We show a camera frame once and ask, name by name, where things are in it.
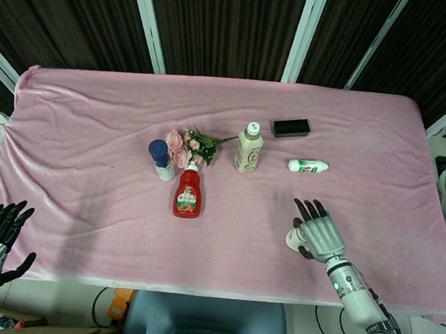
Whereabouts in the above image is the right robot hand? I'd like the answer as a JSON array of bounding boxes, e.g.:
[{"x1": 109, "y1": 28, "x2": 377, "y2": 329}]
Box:
[{"x1": 287, "y1": 198, "x2": 351, "y2": 266}]

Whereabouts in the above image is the small white green bottle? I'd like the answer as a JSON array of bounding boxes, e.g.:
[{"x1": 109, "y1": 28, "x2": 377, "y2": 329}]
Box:
[{"x1": 287, "y1": 157, "x2": 331, "y2": 175}]

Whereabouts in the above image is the cardboard box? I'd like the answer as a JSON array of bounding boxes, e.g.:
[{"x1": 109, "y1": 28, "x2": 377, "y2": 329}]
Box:
[{"x1": 0, "y1": 313, "x2": 124, "y2": 334}]

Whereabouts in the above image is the beige milk tea bottle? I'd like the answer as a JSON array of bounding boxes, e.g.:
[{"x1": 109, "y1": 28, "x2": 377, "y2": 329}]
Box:
[{"x1": 233, "y1": 120, "x2": 272, "y2": 177}]

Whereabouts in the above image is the black rectangular box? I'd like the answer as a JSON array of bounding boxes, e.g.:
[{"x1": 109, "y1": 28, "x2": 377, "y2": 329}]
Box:
[{"x1": 272, "y1": 116, "x2": 313, "y2": 141}]

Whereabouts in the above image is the pink velvet tablecloth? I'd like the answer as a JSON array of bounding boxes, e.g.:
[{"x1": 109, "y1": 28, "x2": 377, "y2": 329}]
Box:
[{"x1": 0, "y1": 56, "x2": 446, "y2": 325}]

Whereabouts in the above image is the red ketchup bottle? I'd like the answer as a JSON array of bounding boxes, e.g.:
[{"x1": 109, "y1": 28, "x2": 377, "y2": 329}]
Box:
[{"x1": 171, "y1": 160, "x2": 206, "y2": 220}]

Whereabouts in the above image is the blue grey chair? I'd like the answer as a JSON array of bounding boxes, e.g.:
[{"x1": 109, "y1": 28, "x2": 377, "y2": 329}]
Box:
[{"x1": 121, "y1": 287, "x2": 293, "y2": 334}]

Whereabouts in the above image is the orange object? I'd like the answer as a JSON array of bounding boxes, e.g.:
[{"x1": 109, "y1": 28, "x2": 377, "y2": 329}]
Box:
[{"x1": 107, "y1": 287, "x2": 135, "y2": 321}]

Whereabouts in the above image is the pink artificial flower bouquet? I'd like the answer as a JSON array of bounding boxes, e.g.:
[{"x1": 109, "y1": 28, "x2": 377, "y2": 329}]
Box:
[{"x1": 162, "y1": 121, "x2": 240, "y2": 174}]

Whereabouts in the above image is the blue capped white bottle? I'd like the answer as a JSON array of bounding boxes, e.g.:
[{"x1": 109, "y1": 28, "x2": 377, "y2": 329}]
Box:
[{"x1": 146, "y1": 138, "x2": 179, "y2": 183}]

